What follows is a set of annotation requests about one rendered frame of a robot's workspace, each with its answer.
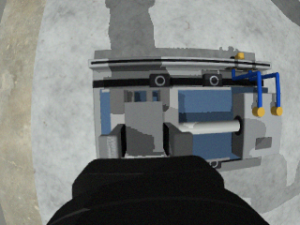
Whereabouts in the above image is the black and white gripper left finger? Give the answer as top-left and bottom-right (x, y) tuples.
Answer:
(98, 124), (127, 158)

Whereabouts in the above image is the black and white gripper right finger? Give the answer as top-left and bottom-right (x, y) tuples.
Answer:
(163, 122), (193, 157)

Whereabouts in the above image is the grey rectangular block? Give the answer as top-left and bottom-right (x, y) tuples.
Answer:
(125, 101), (164, 158)

